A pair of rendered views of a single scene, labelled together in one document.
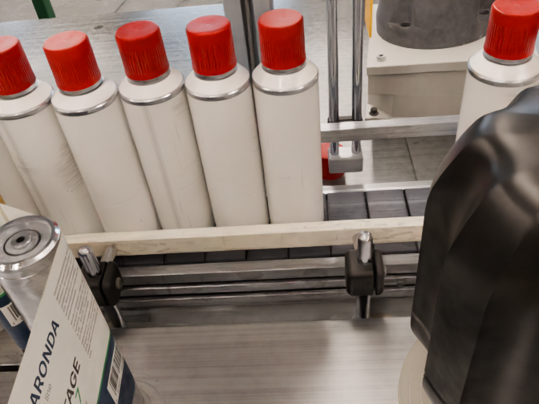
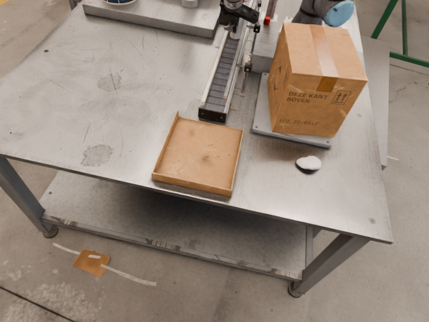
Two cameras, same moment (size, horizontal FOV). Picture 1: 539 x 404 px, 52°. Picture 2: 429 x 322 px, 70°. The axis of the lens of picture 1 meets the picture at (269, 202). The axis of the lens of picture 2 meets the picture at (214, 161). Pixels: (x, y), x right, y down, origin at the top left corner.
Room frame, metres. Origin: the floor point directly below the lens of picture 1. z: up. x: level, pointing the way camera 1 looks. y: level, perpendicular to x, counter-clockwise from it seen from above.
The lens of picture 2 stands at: (0.31, -1.70, 1.68)
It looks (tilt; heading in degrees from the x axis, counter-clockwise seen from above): 53 degrees down; 89
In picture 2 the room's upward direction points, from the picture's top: 8 degrees clockwise
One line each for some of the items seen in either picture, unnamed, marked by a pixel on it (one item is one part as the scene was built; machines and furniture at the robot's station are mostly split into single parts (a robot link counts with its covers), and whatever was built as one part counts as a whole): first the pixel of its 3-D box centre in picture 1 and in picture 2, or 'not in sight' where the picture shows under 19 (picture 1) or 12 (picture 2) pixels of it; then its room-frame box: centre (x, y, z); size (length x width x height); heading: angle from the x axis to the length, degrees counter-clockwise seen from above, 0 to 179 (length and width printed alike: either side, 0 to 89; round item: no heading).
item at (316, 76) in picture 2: not in sight; (309, 80); (0.63, -0.74, 0.99); 0.30 x 0.24 x 0.27; 93
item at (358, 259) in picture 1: (365, 284); not in sight; (0.29, -0.07, 0.89); 0.03 x 0.03 x 0.12; 84
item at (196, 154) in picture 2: not in sight; (202, 149); (0.27, -1.02, 0.85); 0.30 x 0.26 x 0.04; 84
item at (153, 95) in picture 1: (167, 143); not in sight; (0.39, 0.08, 0.98); 0.05 x 0.05 x 0.20
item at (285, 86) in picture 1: (289, 134); not in sight; (0.38, -0.02, 0.98); 0.05 x 0.05 x 0.20
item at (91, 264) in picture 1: (111, 280); not in sight; (0.33, 0.15, 0.89); 0.06 x 0.03 x 0.12; 174
